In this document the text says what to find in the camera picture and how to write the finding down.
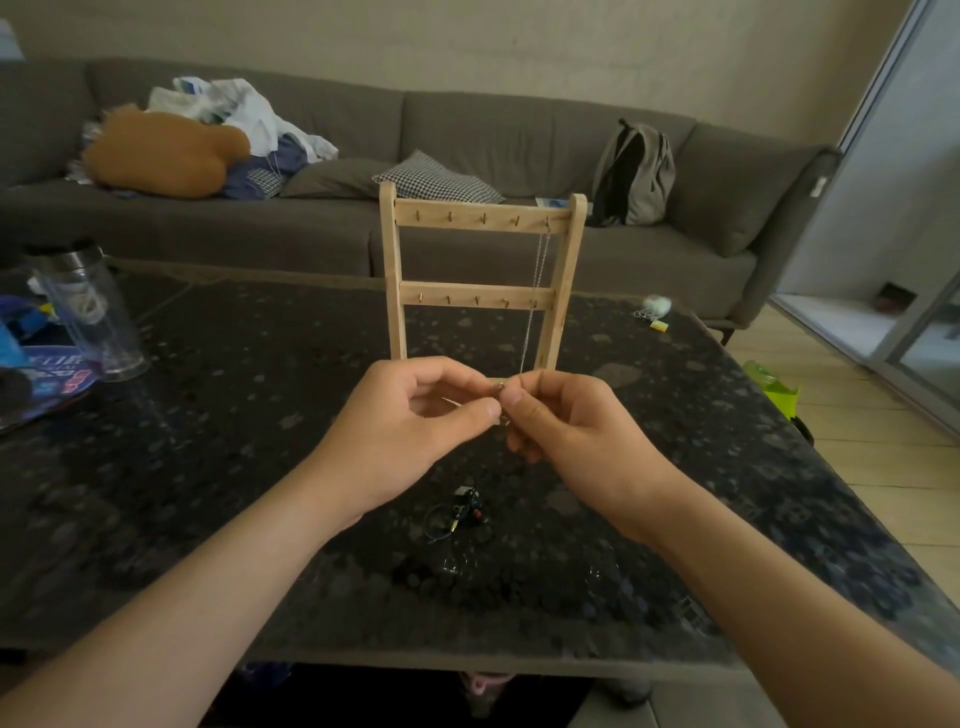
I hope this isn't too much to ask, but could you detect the person's left hand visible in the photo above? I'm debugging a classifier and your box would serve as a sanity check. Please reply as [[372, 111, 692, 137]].
[[311, 356, 502, 530]]

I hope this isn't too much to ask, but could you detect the person's right hand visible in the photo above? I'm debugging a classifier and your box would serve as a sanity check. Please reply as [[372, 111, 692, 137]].
[[498, 368, 688, 545]]

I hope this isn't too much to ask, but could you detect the black cord necklace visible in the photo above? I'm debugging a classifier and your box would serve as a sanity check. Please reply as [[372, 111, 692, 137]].
[[422, 485, 494, 543]]

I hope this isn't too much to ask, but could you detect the silver pendant necklace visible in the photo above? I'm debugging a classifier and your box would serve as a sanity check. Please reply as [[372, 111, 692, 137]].
[[442, 380, 515, 429]]

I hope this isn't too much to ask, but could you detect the silver chain necklace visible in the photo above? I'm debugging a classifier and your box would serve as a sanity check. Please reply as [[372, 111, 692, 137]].
[[518, 219, 554, 376]]

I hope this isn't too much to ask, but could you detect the wooden jewelry stand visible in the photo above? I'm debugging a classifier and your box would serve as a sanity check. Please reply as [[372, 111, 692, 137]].
[[378, 181, 589, 384]]

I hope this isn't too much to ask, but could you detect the person's left forearm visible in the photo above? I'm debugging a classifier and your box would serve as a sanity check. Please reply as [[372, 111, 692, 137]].
[[0, 457, 361, 728]]

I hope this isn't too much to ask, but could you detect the person's right forearm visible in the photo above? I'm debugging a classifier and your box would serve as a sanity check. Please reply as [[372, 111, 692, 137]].
[[637, 479, 960, 728]]

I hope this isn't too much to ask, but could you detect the green bag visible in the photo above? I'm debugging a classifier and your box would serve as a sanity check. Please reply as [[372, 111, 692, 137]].
[[742, 361, 802, 421]]

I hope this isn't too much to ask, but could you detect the pink item under table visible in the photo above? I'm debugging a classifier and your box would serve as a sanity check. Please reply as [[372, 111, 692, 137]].
[[458, 672, 517, 714]]

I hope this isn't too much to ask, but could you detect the checkered pillow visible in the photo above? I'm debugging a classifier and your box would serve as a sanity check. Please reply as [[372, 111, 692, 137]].
[[371, 149, 508, 205]]

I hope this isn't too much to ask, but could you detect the grey flat cushion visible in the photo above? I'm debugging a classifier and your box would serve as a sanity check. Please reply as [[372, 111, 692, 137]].
[[278, 158, 395, 200]]

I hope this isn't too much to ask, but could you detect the blue cloth item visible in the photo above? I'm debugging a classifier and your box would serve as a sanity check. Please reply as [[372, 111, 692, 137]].
[[239, 662, 294, 688]]

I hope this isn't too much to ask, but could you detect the grey backpack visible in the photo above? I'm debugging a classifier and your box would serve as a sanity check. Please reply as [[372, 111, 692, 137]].
[[588, 118, 676, 228]]

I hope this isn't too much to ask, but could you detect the blue crumpled garment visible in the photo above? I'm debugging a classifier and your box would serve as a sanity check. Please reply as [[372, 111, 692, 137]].
[[223, 134, 310, 202]]

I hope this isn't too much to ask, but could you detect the grey fabric sofa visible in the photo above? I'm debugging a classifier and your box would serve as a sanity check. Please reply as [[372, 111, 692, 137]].
[[0, 58, 845, 328]]

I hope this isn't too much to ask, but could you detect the clear plastic tumbler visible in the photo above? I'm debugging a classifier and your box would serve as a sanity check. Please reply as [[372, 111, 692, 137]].
[[26, 239, 151, 382]]

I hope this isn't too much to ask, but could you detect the dark shoe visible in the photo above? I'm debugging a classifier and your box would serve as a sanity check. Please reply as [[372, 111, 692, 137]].
[[873, 281, 919, 314]]

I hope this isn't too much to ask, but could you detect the blue printed packet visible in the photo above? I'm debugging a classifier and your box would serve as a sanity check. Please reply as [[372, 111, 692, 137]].
[[0, 296, 103, 433]]

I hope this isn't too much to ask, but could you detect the white crumpled garment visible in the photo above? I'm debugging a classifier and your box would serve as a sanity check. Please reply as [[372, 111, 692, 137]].
[[146, 76, 340, 164]]

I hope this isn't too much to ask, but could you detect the brown plush toy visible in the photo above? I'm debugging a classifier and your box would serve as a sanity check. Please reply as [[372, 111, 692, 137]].
[[80, 103, 253, 200]]

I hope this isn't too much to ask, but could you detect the blue plastic bottle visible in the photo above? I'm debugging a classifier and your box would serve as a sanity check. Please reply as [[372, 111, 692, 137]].
[[0, 318, 31, 369]]

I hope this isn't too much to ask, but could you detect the sliding glass door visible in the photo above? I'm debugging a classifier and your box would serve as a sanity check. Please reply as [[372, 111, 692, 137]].
[[770, 0, 960, 436]]

